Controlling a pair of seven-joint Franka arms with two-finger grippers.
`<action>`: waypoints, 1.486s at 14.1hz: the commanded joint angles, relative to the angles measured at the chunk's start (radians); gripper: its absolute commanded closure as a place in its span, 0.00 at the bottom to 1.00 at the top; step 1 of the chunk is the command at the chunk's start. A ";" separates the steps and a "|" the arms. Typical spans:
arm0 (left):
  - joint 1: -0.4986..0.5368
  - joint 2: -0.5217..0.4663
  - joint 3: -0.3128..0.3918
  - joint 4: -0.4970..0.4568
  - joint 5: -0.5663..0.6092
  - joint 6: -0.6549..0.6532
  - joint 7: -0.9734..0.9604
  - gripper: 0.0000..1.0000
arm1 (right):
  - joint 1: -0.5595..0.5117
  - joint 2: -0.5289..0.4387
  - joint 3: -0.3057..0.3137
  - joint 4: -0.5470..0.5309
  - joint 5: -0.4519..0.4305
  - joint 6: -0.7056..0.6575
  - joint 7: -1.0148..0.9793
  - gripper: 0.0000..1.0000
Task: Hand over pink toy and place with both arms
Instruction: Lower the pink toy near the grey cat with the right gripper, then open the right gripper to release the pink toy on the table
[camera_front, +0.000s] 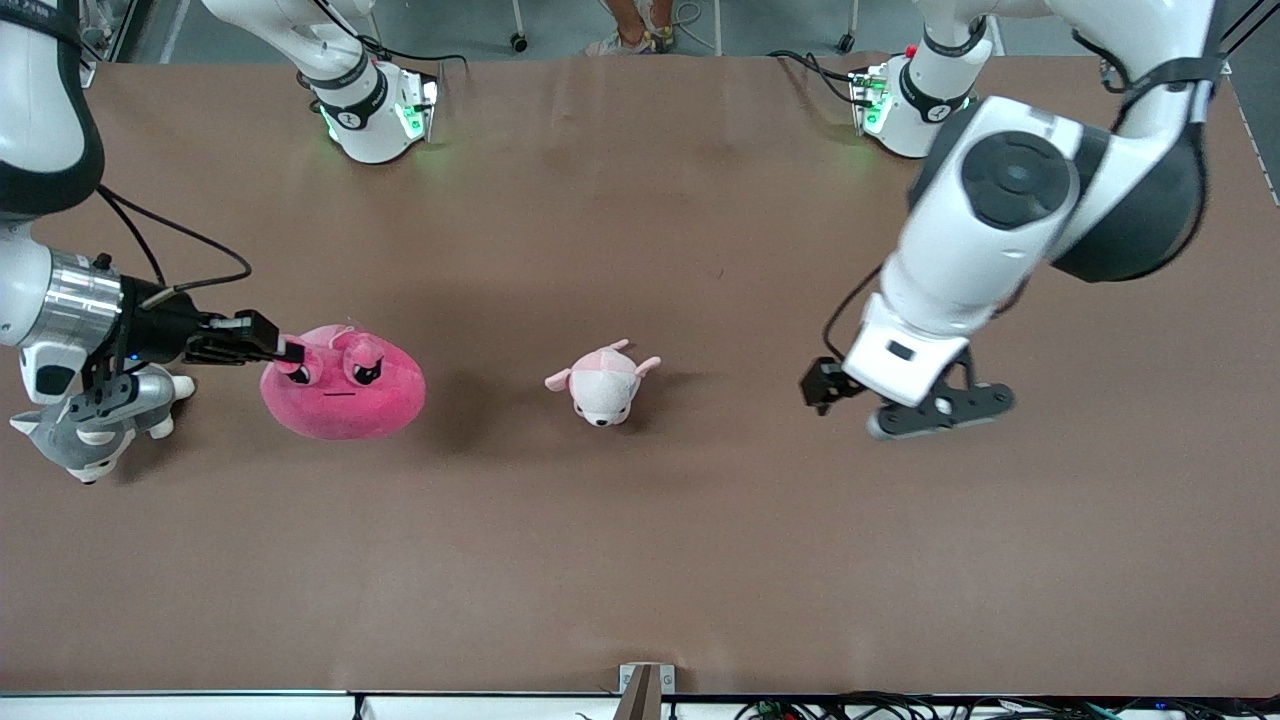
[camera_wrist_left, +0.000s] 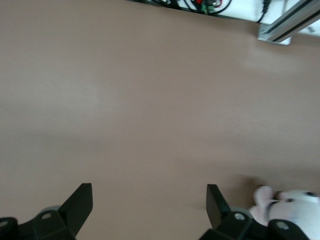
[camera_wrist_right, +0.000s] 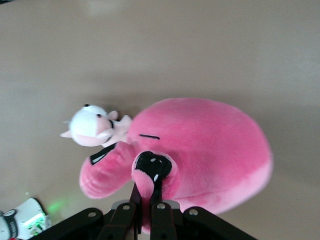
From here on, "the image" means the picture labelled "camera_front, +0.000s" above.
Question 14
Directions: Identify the white table edge rail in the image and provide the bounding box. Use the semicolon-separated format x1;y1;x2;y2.
0;690;1280;720

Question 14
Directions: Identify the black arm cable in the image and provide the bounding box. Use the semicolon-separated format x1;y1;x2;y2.
95;185;253;296
1072;28;1227;141

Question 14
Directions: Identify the round pink plush toy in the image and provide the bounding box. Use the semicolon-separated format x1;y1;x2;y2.
260;323;428;442

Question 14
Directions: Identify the black cable tangle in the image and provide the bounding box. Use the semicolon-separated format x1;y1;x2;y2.
730;690;1280;720

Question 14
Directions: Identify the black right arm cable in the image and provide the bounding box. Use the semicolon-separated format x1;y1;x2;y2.
95;185;253;296

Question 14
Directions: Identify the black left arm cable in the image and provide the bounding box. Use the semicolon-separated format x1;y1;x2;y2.
1072;28;1227;141

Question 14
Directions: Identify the aluminium frame post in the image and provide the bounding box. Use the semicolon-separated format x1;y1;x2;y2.
1222;0;1280;63

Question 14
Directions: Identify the small pale pink plush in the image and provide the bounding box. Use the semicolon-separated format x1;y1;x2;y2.
544;338;663;428

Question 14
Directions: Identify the grey and white cat plush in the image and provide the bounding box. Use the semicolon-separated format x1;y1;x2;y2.
10;372;196;486

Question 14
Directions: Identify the aluminium table bracket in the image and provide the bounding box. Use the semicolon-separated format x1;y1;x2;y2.
618;662;677;720

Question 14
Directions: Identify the person bare leg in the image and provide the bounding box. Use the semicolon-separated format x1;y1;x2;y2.
585;0;651;56
638;0;677;53

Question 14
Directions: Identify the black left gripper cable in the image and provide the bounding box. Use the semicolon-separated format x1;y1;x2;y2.
823;262;886;359

